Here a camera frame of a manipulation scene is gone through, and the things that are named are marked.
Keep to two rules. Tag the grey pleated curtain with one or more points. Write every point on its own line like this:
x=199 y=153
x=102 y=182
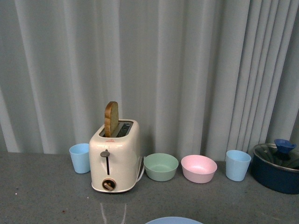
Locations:
x=199 y=76

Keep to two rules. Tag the light blue cup left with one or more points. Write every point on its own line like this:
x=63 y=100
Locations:
x=80 y=158

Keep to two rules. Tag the green plastic bowl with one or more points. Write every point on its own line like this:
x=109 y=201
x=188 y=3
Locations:
x=160 y=167

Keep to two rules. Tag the light blue cup right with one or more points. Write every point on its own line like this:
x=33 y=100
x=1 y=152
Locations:
x=237 y=163

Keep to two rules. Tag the glass lid blue knob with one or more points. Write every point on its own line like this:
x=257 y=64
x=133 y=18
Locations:
x=280 y=154

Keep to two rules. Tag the dark blue saucepan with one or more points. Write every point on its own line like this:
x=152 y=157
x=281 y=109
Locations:
x=278 y=179

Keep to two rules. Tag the pink plastic bowl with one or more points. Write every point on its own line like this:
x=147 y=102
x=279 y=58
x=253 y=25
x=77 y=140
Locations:
x=198 y=168

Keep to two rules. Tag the slice of brown bread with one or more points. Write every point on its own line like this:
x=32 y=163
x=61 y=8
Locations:
x=111 y=118

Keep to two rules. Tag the cream two-slot toaster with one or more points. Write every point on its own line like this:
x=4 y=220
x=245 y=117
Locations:
x=116 y=162

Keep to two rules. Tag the light blue plate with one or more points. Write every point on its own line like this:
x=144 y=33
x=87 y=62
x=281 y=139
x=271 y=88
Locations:
x=173 y=220

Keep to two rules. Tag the light blue cup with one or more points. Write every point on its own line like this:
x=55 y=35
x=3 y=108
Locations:
x=237 y=163
x=80 y=158

